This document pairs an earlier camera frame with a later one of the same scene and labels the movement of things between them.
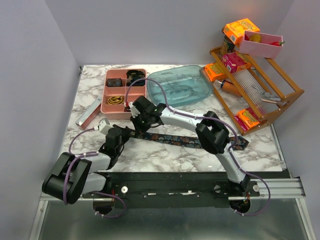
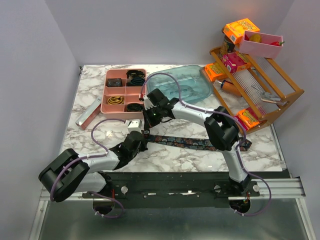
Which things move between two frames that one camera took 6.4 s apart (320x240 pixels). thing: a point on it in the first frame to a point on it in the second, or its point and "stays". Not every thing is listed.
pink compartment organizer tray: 120,86 stays
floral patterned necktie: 236,143 stays
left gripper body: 118,151 to 142,147
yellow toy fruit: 256,37 stays
